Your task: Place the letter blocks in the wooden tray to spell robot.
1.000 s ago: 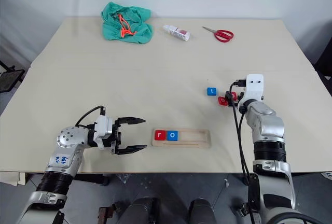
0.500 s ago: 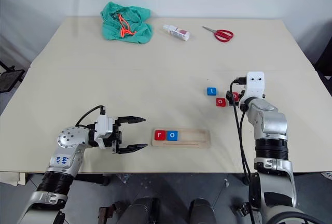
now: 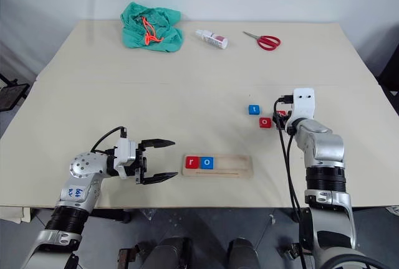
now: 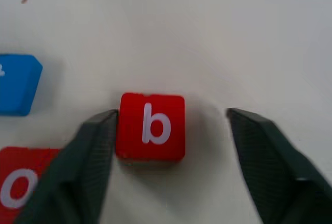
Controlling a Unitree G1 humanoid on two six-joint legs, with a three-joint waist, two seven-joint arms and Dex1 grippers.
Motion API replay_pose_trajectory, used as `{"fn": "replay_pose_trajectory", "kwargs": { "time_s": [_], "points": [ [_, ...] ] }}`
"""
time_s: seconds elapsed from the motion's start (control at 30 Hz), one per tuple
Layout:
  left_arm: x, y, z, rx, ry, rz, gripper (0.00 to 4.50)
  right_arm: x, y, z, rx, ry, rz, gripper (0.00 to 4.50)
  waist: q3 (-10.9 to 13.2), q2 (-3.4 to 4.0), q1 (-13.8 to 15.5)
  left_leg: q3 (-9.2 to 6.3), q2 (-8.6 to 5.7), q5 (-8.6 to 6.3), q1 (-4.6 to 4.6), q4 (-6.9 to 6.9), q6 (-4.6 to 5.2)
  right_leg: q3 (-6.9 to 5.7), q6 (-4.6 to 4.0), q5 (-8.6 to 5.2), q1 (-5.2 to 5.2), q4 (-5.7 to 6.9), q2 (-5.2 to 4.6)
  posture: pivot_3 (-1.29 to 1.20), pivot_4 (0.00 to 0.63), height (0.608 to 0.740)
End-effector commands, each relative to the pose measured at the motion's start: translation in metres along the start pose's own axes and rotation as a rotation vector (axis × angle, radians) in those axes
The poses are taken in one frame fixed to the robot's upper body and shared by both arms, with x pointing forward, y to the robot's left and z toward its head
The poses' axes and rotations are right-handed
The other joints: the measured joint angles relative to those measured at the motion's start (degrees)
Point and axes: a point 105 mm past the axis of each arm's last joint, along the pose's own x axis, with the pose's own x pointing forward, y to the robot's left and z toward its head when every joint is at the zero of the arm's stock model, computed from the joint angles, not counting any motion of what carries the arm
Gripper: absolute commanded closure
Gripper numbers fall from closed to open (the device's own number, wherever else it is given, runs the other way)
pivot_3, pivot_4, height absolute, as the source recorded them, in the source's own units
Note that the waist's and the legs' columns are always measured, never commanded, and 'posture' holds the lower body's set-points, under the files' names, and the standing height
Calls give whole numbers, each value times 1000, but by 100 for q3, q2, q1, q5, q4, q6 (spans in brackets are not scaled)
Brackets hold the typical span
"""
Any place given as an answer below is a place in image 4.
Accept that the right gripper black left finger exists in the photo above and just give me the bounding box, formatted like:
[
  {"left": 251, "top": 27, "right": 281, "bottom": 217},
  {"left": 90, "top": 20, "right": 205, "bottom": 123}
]
[{"left": 14, "top": 109, "right": 120, "bottom": 224}]

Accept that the blue letter t block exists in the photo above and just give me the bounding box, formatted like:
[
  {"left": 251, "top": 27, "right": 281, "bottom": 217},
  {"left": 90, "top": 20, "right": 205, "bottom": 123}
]
[{"left": 0, "top": 54, "right": 44, "bottom": 117}]

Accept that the red letter o block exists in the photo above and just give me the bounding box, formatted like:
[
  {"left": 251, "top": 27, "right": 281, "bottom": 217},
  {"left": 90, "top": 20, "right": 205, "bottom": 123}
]
[{"left": 0, "top": 146, "right": 63, "bottom": 224}]

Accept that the red letter b block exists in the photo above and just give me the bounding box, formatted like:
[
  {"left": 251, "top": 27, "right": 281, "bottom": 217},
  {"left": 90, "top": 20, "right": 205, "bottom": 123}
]
[{"left": 115, "top": 92, "right": 186, "bottom": 166}]

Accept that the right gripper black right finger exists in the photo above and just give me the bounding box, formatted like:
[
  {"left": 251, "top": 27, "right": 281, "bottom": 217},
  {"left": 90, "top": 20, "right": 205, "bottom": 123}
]
[{"left": 226, "top": 107, "right": 332, "bottom": 224}]

